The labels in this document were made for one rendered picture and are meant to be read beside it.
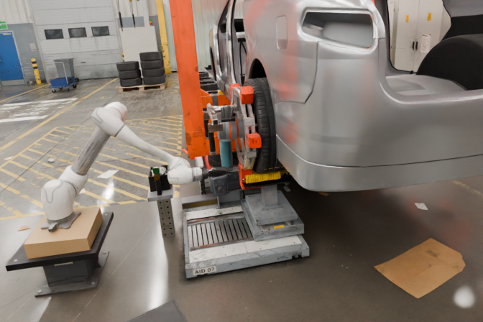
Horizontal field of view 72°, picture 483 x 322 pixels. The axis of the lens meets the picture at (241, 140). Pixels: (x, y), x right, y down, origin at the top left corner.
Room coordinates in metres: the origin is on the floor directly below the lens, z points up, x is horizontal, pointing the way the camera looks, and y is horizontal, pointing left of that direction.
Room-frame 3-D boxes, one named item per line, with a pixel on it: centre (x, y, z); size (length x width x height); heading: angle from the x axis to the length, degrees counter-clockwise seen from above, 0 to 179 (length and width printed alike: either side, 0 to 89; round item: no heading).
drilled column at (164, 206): (2.33, 0.63, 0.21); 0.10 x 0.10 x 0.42; 10
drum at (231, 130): (2.24, 0.06, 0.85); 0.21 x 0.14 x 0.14; 100
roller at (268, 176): (2.15, -0.13, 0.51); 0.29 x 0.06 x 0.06; 100
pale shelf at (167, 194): (2.30, 0.62, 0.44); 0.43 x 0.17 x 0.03; 10
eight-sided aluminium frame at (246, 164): (2.25, -0.01, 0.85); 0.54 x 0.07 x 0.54; 10
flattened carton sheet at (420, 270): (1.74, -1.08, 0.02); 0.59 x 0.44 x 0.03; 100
